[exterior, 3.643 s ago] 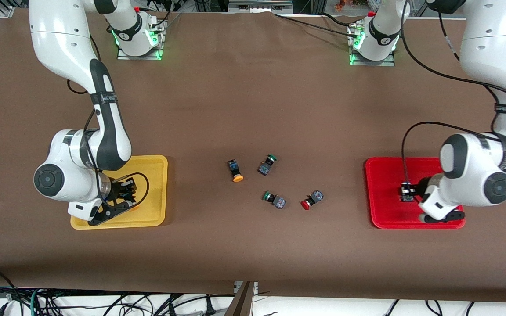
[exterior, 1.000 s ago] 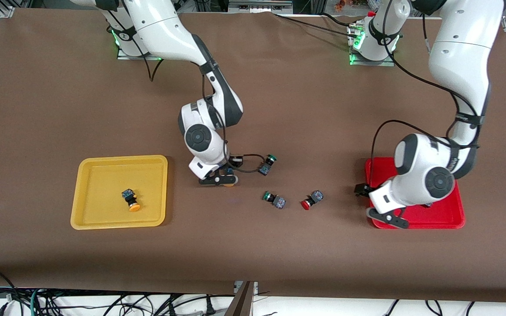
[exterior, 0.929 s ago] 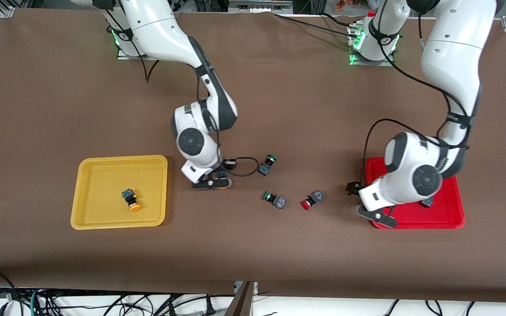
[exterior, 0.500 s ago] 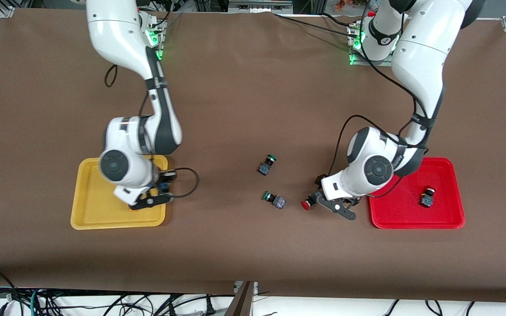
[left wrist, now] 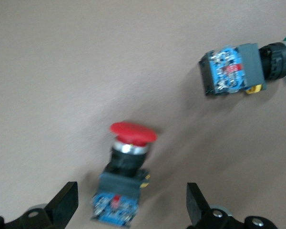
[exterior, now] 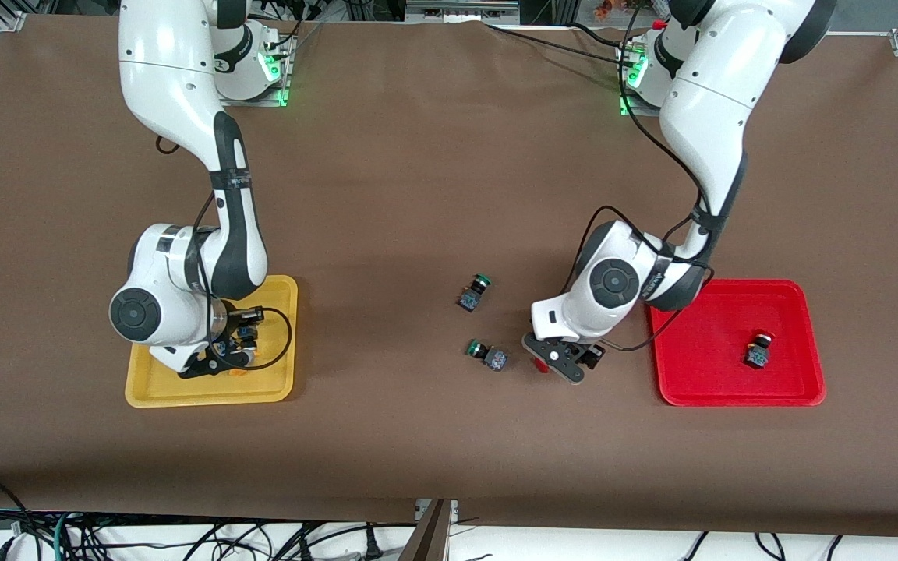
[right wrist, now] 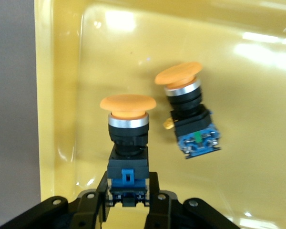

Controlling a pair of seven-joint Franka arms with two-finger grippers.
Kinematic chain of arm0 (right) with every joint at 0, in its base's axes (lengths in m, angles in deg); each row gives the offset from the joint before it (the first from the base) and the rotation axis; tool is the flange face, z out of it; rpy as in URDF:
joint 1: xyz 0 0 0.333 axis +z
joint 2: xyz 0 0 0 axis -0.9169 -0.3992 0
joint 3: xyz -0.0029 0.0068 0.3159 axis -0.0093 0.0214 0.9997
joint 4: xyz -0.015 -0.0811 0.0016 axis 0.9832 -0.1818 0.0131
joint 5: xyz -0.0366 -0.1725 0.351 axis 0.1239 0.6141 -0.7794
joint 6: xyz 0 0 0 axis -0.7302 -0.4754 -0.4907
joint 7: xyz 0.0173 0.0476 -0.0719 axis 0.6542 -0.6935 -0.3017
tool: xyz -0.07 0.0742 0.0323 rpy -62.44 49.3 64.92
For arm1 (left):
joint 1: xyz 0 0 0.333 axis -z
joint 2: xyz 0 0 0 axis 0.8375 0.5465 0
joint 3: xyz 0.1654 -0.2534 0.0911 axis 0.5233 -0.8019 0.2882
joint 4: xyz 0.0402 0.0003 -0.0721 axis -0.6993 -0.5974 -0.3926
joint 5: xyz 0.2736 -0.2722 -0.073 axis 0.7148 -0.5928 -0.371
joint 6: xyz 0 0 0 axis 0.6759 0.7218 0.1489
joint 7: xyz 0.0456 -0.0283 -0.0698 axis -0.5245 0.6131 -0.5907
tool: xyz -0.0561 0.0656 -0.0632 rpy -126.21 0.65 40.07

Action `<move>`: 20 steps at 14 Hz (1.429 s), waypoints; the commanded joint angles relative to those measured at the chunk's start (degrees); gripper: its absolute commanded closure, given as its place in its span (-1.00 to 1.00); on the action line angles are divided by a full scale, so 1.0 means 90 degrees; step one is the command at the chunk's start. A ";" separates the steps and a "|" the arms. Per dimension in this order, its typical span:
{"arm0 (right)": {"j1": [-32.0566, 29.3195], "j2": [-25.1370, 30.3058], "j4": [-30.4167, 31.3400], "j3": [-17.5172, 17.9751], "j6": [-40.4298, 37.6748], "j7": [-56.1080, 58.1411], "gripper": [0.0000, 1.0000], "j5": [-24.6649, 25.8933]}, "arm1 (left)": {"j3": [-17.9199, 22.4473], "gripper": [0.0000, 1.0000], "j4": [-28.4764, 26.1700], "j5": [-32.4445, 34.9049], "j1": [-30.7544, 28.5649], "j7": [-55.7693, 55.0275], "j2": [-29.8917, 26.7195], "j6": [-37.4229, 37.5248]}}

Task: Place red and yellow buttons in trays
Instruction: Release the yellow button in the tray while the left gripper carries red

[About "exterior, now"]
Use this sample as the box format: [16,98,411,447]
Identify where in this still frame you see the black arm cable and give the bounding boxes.
[570,8,719,353]
[154,132,295,372]

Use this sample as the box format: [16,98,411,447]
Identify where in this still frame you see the grey equipment box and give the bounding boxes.
[405,0,521,24]

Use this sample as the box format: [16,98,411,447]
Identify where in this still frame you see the red plastic tray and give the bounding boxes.
[646,279,827,408]

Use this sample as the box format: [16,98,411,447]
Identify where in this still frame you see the brown wooden post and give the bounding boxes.
[398,499,454,561]

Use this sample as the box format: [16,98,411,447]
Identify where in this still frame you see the aluminium arm base plate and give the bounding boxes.
[615,39,664,116]
[215,22,298,108]

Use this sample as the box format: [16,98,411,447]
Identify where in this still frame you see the yellow plastic tray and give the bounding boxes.
[125,274,299,409]

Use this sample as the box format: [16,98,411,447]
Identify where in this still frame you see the small metal bracket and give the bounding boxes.
[415,499,459,524]

